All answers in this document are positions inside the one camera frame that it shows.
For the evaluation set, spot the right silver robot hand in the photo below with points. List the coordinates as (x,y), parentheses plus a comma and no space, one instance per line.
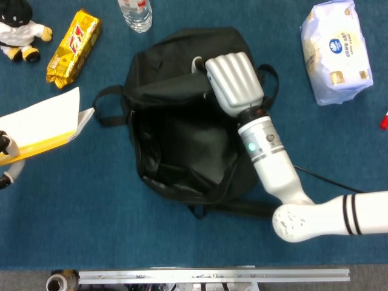
(233,82)

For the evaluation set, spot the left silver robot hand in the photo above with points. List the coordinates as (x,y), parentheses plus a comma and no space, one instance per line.
(12,148)

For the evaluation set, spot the white book with yellow band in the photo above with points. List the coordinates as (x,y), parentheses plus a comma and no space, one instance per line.
(45,118)

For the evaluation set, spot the black fabric backpack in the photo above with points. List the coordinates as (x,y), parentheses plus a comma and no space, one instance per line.
(182,145)

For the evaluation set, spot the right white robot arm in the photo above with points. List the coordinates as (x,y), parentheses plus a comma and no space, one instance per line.
(272,169)

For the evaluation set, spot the white tissue pack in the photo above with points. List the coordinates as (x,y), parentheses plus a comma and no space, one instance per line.
(333,54)

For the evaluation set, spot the gold foil snack package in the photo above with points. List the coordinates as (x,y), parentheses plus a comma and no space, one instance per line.
(72,48)

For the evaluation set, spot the clear plastic water bottle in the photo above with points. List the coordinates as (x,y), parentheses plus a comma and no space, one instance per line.
(136,15)

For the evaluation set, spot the black plush doll white shirt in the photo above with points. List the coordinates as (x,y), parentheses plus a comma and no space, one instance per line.
(18,30)

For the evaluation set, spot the tape roll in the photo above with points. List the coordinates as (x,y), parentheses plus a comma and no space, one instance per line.
(57,282)

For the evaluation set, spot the white marker with red cap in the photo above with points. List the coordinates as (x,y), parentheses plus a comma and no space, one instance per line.
(385,121)

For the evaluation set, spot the aluminium profile rail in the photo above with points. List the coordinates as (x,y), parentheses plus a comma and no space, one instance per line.
(212,276)

